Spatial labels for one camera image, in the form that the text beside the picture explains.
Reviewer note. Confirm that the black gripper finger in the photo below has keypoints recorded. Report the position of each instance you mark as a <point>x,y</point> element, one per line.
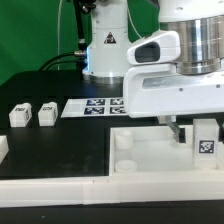
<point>221,132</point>

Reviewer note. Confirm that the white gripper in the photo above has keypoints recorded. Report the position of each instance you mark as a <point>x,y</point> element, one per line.
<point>157,90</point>

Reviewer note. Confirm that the white square tabletop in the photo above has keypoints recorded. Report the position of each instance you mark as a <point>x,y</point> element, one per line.
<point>153,149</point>

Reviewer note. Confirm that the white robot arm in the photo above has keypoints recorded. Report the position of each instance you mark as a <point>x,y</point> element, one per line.
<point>199,23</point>

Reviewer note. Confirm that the white U-shaped obstacle fence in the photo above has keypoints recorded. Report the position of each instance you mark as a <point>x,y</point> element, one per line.
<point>200,184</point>

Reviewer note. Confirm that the AprilTag base sheet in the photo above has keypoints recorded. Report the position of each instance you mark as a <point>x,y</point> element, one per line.
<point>94,107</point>

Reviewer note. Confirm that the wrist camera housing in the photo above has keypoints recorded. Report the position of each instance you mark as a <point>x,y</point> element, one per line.
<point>160,47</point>

